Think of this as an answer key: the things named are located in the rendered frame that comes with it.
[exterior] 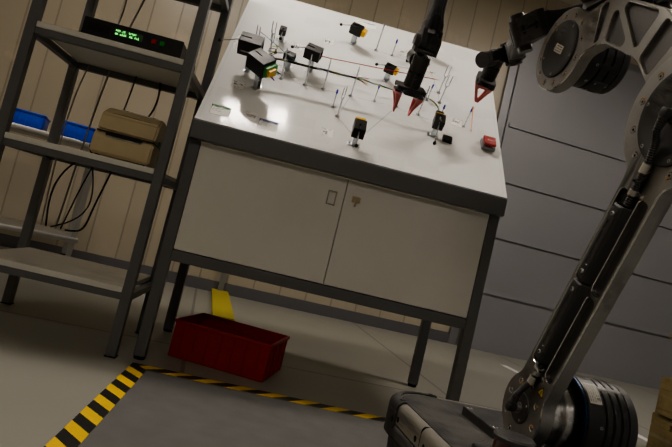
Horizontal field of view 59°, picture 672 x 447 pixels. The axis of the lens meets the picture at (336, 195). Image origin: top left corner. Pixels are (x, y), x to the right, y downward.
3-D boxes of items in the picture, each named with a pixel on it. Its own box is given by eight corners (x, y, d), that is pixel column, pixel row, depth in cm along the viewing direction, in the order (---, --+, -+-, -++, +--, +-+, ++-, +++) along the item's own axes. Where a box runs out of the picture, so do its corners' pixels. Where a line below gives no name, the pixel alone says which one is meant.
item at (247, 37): (218, 55, 240) (221, 24, 230) (260, 67, 241) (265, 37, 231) (213, 64, 235) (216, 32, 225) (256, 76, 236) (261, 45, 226)
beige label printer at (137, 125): (148, 167, 211) (162, 114, 212) (86, 152, 208) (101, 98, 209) (159, 173, 241) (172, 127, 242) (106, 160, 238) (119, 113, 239)
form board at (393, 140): (193, 121, 212) (194, 117, 211) (253, -8, 285) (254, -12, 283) (505, 201, 222) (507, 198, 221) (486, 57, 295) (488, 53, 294)
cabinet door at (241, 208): (322, 284, 215) (348, 178, 218) (173, 248, 211) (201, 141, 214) (322, 283, 217) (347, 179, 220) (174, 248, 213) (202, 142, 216)
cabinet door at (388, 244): (467, 318, 219) (490, 214, 222) (323, 284, 215) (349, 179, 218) (464, 317, 222) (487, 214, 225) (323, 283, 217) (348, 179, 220)
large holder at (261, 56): (241, 66, 238) (245, 35, 228) (270, 90, 232) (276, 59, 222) (228, 71, 234) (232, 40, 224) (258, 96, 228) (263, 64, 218)
